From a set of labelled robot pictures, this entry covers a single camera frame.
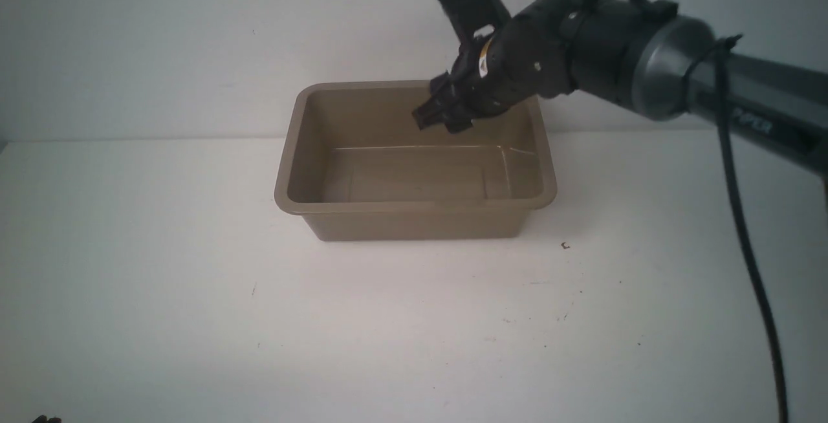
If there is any brown plastic storage bin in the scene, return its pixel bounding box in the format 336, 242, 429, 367
273, 80, 557, 241

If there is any black object at bottom edge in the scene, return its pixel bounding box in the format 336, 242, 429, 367
32, 415, 63, 423

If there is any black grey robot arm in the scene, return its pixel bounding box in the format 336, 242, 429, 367
412, 0, 826, 175

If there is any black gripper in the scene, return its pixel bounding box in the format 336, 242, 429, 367
412, 14, 576, 134

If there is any black cable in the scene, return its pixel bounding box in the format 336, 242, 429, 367
558, 0, 790, 423

